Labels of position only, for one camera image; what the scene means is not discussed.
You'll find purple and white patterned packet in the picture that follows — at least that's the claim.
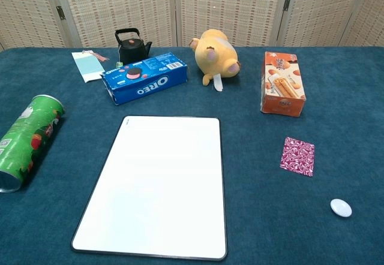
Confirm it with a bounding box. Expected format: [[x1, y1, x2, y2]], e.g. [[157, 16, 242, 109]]
[[280, 136, 316, 177]]

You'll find small white round magnet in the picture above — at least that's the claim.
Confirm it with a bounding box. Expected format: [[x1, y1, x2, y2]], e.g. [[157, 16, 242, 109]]
[[330, 198, 353, 218]]

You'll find white rectangular board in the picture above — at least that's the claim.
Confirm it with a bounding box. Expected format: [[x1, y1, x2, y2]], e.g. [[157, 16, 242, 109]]
[[71, 115, 228, 261]]

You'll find blue Oreo cookie box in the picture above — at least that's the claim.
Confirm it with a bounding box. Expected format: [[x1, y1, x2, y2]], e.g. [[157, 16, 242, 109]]
[[100, 52, 189, 106]]

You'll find yellow plush toy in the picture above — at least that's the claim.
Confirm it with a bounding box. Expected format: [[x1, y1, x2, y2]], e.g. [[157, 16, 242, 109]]
[[188, 28, 242, 93]]

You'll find black teapot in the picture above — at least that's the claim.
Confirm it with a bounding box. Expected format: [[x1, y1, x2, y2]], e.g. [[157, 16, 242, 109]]
[[114, 28, 153, 65]]

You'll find orange biscuit box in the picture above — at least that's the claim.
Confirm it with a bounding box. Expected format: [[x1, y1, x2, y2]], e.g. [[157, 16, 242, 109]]
[[260, 51, 307, 118]]

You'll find light blue white bookmark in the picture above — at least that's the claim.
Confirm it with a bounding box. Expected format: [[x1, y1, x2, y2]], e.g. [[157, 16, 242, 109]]
[[71, 49, 110, 84]]

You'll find woven folding screen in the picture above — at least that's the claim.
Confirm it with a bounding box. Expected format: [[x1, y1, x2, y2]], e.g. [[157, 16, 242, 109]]
[[0, 0, 384, 50]]

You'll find green chips can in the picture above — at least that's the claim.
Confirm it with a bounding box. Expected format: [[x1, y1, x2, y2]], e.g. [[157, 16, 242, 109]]
[[0, 94, 65, 193]]

